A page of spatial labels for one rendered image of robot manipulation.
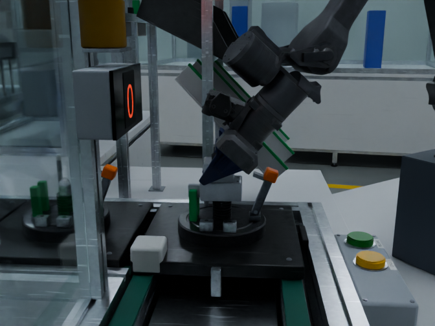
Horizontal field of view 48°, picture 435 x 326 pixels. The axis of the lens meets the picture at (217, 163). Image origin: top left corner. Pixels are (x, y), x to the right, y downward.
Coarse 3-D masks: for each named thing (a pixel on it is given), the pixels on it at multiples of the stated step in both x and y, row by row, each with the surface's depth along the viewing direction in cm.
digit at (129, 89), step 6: (126, 72) 53; (132, 72) 55; (126, 78) 53; (132, 78) 55; (126, 84) 53; (132, 84) 56; (126, 90) 53; (132, 90) 56; (126, 96) 53; (132, 96) 56; (126, 102) 53; (132, 102) 56; (126, 108) 53; (132, 108) 56; (126, 114) 53; (132, 114) 56; (126, 120) 53; (132, 120) 56; (126, 126) 53
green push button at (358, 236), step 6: (348, 234) 76; (354, 234) 76; (360, 234) 76; (366, 234) 76; (348, 240) 75; (354, 240) 74; (360, 240) 74; (366, 240) 74; (372, 240) 74; (360, 246) 74; (366, 246) 74
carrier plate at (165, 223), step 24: (168, 216) 84; (288, 216) 84; (168, 240) 74; (264, 240) 74; (288, 240) 74; (168, 264) 67; (192, 264) 67; (216, 264) 67; (240, 264) 67; (264, 264) 67; (288, 264) 67
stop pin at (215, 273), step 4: (212, 268) 66; (216, 268) 66; (220, 268) 66; (212, 272) 66; (216, 272) 66; (220, 272) 66; (212, 276) 66; (216, 276) 66; (220, 276) 66; (212, 280) 66; (216, 280) 66; (220, 280) 66; (212, 284) 66; (216, 284) 66; (220, 284) 66; (212, 288) 67; (216, 288) 66; (220, 288) 66; (212, 292) 67; (216, 292) 67; (220, 292) 67; (212, 296) 67; (216, 296) 67; (220, 296) 67
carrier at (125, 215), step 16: (112, 208) 88; (128, 208) 88; (144, 208) 88; (112, 224) 80; (128, 224) 80; (144, 224) 84; (112, 240) 74; (128, 240) 74; (112, 256) 69; (128, 256) 73
